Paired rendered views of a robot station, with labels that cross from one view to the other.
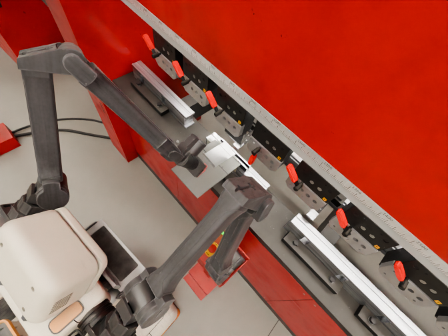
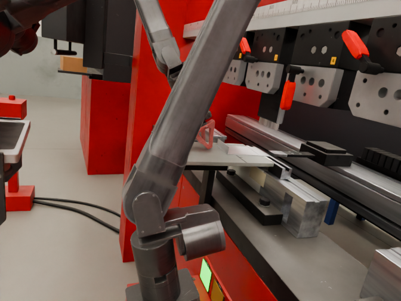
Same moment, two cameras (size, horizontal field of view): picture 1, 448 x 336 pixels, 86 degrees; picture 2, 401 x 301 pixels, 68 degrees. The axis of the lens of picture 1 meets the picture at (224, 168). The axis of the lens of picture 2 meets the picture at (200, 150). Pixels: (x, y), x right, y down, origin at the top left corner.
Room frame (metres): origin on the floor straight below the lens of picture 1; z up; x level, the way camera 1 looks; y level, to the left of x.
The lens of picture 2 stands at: (-0.15, -0.33, 1.22)
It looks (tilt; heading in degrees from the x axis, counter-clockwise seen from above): 16 degrees down; 34
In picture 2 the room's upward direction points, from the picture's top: 8 degrees clockwise
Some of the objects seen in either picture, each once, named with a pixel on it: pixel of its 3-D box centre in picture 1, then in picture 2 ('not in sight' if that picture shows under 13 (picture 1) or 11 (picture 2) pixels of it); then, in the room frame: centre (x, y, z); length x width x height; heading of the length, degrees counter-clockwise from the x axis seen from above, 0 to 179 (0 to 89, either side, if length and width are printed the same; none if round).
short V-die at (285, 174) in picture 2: (233, 155); (265, 160); (0.65, -0.03, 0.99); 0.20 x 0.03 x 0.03; 56
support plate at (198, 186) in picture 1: (207, 167); (216, 153); (0.54, 0.08, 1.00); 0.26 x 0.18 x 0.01; 146
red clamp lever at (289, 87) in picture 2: (254, 156); (291, 88); (0.52, -0.10, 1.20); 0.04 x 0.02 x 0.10; 146
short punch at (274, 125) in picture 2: (235, 133); (271, 110); (0.66, -0.01, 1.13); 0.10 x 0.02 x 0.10; 56
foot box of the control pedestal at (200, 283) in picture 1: (205, 275); not in sight; (0.19, -0.07, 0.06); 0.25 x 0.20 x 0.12; 146
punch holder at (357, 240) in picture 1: (365, 224); not in sight; (0.34, -0.48, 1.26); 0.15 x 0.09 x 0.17; 56
